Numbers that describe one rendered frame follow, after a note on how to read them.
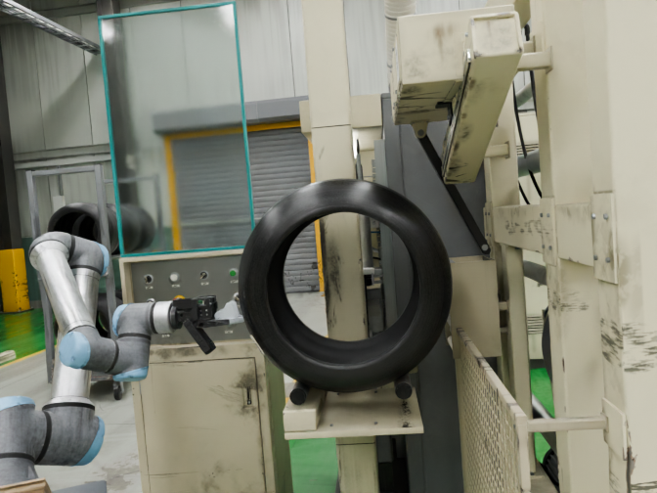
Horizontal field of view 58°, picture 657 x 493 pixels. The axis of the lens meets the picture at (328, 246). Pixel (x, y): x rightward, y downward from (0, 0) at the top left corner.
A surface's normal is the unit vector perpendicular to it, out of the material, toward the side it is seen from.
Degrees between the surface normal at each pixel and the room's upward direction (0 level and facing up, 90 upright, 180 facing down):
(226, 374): 90
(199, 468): 89
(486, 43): 72
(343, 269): 90
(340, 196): 79
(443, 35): 90
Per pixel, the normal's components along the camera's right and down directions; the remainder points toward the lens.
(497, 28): -0.10, -0.26
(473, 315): -0.08, 0.06
